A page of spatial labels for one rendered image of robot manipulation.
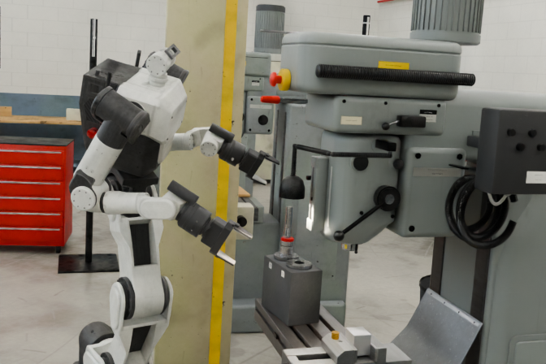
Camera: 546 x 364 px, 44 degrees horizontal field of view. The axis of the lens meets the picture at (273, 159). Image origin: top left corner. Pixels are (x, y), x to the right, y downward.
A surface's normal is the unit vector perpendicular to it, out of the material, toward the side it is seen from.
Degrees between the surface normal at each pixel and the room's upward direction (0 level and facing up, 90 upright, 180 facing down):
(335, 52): 90
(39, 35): 90
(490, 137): 90
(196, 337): 90
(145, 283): 62
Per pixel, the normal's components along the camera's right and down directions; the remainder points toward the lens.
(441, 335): -0.82, -0.48
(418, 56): 0.28, 0.15
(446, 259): -0.96, -0.02
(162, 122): 0.58, 0.41
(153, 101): 0.09, -0.40
